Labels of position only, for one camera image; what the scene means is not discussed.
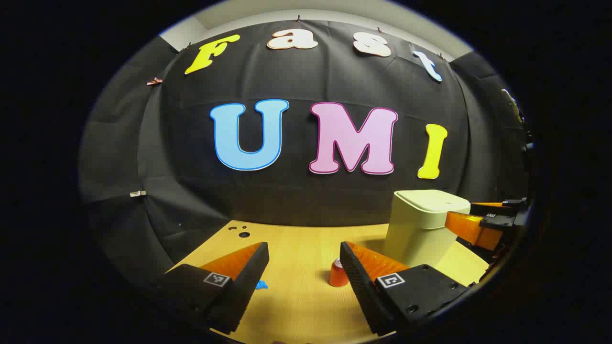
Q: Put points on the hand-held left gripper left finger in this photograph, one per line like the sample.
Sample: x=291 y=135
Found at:
x=248 y=272

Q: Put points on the blue paper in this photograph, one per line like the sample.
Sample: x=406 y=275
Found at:
x=261 y=285

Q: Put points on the red pop can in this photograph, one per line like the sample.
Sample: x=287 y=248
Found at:
x=337 y=277

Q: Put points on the wooden desktop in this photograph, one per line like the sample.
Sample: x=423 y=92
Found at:
x=301 y=306

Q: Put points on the copper metal clip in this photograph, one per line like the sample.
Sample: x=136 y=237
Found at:
x=154 y=81

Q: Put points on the green desktop garbage bin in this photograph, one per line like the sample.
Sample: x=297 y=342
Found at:
x=416 y=234

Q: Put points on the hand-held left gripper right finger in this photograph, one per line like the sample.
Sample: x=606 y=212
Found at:
x=358 y=282

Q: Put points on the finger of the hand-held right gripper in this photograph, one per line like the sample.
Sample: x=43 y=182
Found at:
x=471 y=228
x=497 y=208

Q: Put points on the black backdrop cloth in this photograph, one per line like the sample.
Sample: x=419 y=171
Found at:
x=306 y=200

